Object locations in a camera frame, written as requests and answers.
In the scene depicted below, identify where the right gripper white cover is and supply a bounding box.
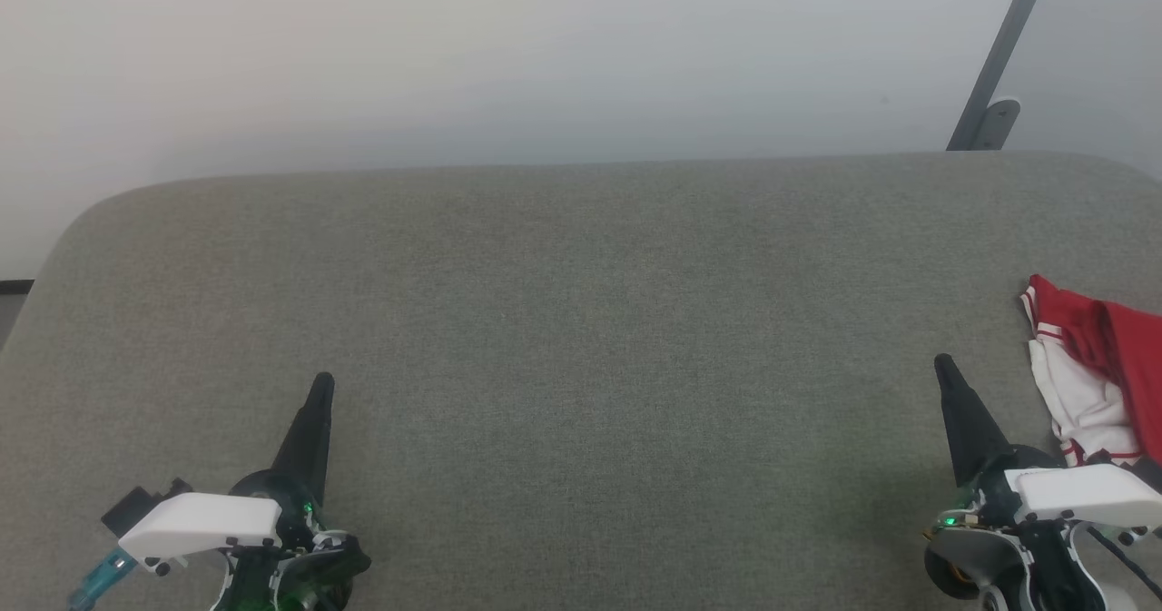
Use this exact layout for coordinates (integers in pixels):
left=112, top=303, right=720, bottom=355
left=935, top=354, right=1162, bottom=527

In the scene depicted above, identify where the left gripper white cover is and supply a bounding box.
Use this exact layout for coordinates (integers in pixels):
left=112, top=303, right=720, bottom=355
left=118, top=373, right=336, bottom=565

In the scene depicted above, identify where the red and white basketball jersey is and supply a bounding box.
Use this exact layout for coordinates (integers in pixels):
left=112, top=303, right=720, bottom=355
left=1019, top=273, right=1162, bottom=468

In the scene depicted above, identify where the grey fabric sofa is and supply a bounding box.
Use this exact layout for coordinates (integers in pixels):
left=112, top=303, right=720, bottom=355
left=0, top=150, right=1162, bottom=611

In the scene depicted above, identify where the grey metal bar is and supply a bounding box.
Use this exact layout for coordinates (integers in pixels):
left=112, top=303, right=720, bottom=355
left=946, top=0, right=1059, bottom=151

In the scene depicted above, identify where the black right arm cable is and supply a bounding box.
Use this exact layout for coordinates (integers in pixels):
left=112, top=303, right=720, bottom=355
left=1080, top=525, right=1162, bottom=596

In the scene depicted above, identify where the grey metal bracket plate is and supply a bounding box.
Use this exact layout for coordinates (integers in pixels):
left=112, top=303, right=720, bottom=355
left=974, top=97, right=1022, bottom=151

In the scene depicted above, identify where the black picture frame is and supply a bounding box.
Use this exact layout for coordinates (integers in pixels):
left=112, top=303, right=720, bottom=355
left=0, top=279, right=35, bottom=349

